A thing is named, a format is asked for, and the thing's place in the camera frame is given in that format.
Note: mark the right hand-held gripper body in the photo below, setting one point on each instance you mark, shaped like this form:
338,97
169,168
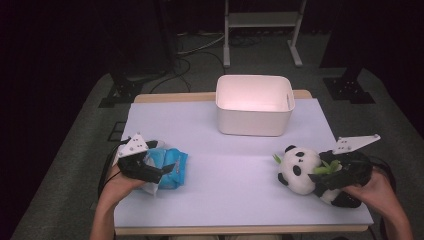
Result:
356,168

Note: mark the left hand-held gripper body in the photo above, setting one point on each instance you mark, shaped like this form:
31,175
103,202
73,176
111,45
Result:
131,146

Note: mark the blue wet wipes pack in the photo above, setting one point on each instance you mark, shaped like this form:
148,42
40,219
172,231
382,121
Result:
173,175

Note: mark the panda plush toy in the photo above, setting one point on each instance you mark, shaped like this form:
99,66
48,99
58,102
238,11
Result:
300,166

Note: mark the white plastic bin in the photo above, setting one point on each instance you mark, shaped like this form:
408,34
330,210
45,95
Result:
253,120

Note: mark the person's right hand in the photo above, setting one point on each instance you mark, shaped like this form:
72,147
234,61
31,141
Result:
380,193

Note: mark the person's left hand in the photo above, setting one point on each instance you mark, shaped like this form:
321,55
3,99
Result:
120,186

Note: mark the black stand base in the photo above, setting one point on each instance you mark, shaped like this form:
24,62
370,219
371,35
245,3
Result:
348,90
123,91

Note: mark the pale lavender table mat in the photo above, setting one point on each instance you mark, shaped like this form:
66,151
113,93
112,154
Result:
216,186

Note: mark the white metal stand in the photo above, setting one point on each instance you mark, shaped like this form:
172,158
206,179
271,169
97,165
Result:
263,20

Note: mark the black floor frame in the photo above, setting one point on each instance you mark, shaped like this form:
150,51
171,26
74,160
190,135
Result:
116,140

